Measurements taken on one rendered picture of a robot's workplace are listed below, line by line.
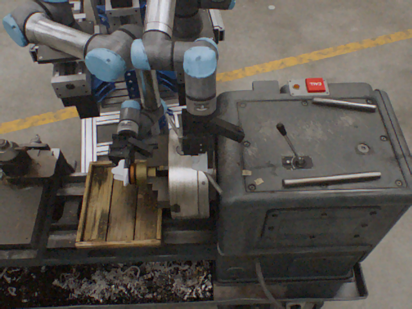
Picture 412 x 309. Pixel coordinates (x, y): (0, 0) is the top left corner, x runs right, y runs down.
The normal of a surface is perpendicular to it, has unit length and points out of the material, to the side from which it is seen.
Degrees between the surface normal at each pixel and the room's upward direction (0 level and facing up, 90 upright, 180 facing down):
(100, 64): 89
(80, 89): 90
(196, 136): 19
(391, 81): 0
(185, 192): 55
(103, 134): 0
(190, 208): 80
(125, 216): 0
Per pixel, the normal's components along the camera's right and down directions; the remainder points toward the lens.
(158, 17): 0.07, -0.30
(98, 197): 0.00, -0.58
